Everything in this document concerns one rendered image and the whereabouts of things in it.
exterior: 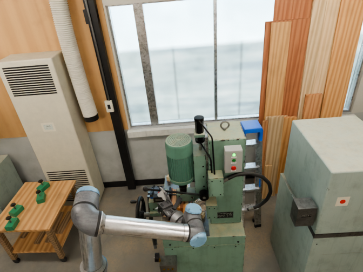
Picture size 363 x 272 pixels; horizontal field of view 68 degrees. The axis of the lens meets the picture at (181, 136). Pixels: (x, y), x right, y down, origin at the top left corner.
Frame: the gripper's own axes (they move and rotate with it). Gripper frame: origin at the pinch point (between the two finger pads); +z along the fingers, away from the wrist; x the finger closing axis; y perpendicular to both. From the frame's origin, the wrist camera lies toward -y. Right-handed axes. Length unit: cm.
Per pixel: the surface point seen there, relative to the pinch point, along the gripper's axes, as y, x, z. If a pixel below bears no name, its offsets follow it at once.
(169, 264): 0, 49, -22
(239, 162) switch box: -30, -37, -32
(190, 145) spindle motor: -16.5, -36.2, -4.2
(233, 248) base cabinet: -37, 35, -45
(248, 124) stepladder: -106, -19, 13
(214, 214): -23.2, 4.5, -30.3
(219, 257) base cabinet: -32, 46, -40
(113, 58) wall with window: -43, -42, 143
